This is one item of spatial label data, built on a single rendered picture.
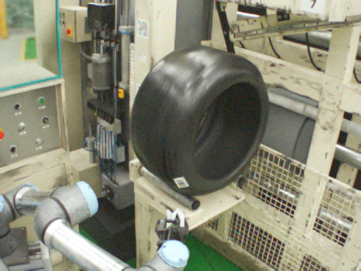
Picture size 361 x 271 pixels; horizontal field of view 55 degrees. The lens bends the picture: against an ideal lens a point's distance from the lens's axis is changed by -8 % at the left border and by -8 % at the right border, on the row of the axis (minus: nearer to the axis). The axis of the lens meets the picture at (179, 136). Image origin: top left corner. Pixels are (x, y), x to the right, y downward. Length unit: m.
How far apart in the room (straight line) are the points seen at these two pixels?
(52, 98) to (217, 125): 0.79
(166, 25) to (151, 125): 0.47
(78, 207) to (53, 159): 0.73
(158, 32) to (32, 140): 0.77
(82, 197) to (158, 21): 0.77
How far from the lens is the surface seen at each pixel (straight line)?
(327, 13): 1.33
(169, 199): 1.57
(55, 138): 1.87
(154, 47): 1.55
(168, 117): 1.24
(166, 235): 1.13
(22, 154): 1.83
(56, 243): 1.06
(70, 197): 1.16
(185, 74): 1.28
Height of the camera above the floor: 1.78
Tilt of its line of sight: 26 degrees down
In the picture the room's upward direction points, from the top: 3 degrees clockwise
